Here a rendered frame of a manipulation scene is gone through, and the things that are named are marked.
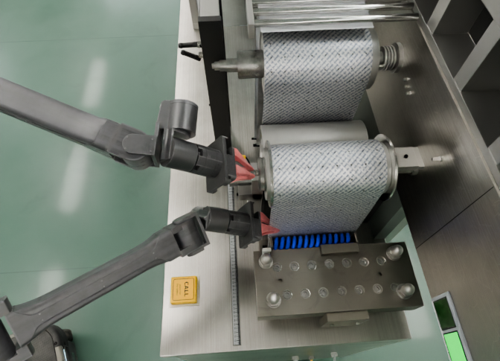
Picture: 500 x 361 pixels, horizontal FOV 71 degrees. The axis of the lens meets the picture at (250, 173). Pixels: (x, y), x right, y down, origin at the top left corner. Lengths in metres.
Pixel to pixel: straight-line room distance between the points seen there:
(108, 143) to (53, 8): 3.20
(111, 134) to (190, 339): 0.60
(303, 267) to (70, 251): 1.58
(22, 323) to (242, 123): 0.89
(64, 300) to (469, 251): 0.71
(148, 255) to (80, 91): 2.28
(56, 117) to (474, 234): 0.74
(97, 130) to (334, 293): 0.65
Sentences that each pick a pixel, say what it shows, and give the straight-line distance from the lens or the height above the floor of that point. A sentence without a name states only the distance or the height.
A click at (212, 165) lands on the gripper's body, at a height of 1.35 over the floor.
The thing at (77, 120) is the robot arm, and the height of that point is 1.44.
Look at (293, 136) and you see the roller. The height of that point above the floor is 1.23.
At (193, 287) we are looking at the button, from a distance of 1.03.
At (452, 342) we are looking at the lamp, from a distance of 0.83.
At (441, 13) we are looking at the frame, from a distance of 0.81.
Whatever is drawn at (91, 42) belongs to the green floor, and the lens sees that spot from 3.30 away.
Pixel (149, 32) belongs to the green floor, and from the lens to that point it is 3.25.
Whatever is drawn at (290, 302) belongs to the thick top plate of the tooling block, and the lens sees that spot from 0.91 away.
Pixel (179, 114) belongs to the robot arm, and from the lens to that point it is 0.66.
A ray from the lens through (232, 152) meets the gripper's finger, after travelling 0.69.
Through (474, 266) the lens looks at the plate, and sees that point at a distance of 0.73.
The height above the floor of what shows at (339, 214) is 1.15.
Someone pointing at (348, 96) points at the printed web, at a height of 1.29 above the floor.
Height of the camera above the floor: 1.92
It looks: 59 degrees down
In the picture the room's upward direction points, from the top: straight up
